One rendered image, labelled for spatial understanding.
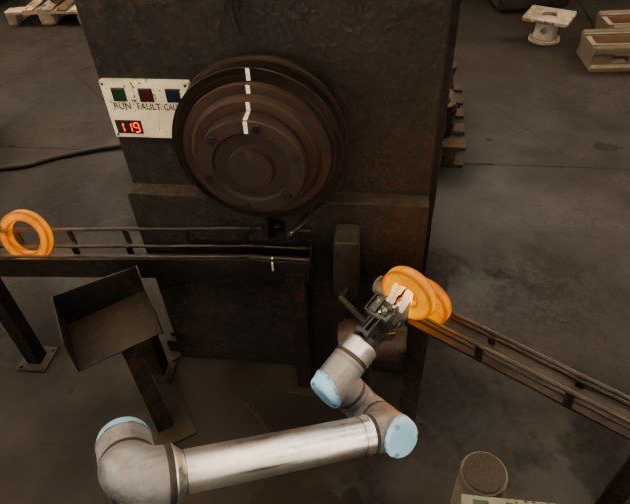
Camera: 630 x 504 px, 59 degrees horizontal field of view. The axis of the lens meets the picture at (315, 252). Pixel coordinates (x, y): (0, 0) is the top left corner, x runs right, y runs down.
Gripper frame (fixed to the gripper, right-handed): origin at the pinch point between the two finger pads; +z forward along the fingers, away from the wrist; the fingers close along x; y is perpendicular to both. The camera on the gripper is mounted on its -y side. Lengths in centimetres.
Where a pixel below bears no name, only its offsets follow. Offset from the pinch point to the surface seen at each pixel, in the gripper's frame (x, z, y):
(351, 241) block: 26.4, 7.1, -6.7
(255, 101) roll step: 44, 5, 44
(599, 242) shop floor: -16, 125, -124
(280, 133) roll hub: 35, 3, 38
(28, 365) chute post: 139, -90, -62
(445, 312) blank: -7.6, 4.8, -13.6
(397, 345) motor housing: 4.5, -4.7, -33.3
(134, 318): 71, -50, -11
